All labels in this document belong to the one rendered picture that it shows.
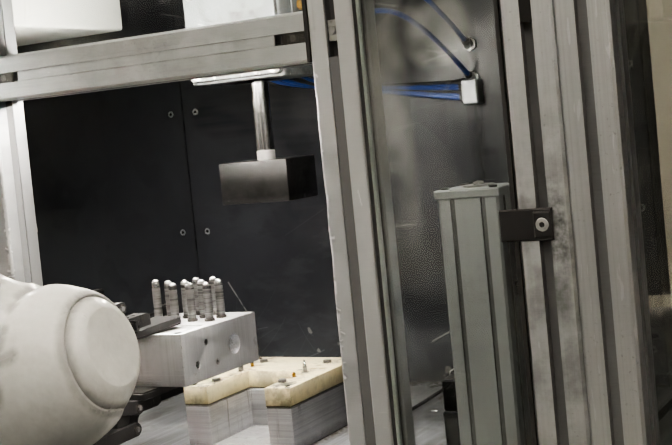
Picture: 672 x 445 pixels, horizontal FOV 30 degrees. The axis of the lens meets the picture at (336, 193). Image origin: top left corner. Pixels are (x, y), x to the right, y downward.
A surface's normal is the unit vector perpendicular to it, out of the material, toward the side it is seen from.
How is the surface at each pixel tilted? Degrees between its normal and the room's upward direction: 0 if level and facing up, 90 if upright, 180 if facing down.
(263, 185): 90
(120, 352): 76
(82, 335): 64
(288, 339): 90
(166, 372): 89
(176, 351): 89
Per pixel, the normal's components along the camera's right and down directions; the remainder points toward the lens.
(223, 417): 0.87, -0.06
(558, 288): -0.47, 0.09
